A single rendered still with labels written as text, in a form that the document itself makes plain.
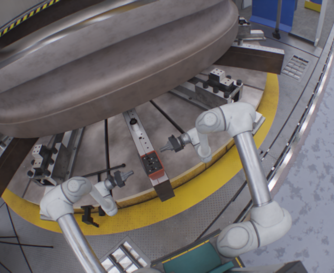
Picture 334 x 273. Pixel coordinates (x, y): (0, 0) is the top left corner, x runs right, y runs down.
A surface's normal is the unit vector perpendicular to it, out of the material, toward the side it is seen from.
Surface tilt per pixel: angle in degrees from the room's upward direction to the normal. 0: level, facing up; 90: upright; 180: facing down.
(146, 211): 0
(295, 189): 0
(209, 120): 34
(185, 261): 0
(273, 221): 20
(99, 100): 90
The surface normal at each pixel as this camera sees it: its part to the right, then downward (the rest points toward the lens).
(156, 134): -0.17, -0.61
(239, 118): -0.06, -0.17
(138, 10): 0.48, 0.63
